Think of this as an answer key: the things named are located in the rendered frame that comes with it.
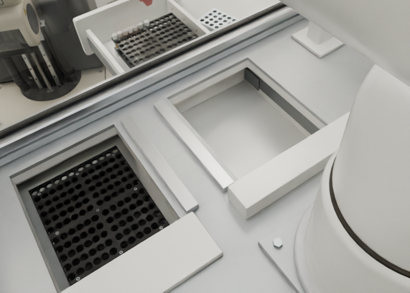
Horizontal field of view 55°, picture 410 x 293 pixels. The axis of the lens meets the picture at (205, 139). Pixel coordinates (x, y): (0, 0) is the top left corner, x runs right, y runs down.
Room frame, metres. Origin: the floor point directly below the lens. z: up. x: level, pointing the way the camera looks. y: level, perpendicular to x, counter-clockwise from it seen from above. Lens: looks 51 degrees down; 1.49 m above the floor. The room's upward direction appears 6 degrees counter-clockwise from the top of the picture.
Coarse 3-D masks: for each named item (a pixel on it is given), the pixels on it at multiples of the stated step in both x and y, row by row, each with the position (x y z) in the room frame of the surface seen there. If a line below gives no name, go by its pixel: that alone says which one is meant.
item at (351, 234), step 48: (288, 0) 0.11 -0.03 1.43; (336, 0) 0.08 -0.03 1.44; (384, 0) 0.07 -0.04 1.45; (384, 48) 0.07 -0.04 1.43; (384, 96) 0.21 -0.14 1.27; (384, 144) 0.19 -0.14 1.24; (336, 192) 0.20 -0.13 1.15; (384, 192) 0.16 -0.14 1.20; (288, 240) 0.24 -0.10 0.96; (336, 240) 0.16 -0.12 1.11; (384, 240) 0.14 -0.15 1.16; (336, 288) 0.14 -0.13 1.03; (384, 288) 0.12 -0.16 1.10
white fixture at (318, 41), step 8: (312, 24) 0.69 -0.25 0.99; (296, 32) 0.72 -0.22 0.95; (304, 32) 0.71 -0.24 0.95; (312, 32) 0.68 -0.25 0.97; (320, 32) 0.67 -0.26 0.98; (296, 40) 0.69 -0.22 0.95; (304, 40) 0.69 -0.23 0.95; (312, 40) 0.68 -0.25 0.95; (320, 40) 0.67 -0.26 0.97; (328, 40) 0.68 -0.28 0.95; (336, 40) 0.67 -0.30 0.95; (312, 48) 0.66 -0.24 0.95; (320, 48) 0.65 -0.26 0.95; (328, 48) 0.65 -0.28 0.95; (336, 48) 0.65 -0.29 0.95; (320, 56) 0.63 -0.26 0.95
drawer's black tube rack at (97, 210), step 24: (96, 168) 0.46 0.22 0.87; (120, 168) 0.43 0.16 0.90; (48, 192) 0.40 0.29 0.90; (72, 192) 0.41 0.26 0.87; (96, 192) 0.39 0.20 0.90; (120, 192) 0.40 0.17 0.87; (144, 192) 0.39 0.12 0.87; (48, 216) 0.35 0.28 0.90; (72, 216) 0.34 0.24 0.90; (96, 216) 0.34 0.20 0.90; (120, 216) 0.35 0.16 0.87; (144, 216) 0.33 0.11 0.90; (72, 240) 0.30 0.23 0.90; (96, 240) 0.31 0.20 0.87; (120, 240) 0.29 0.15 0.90; (144, 240) 0.29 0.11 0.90; (72, 264) 0.26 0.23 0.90; (96, 264) 0.26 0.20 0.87
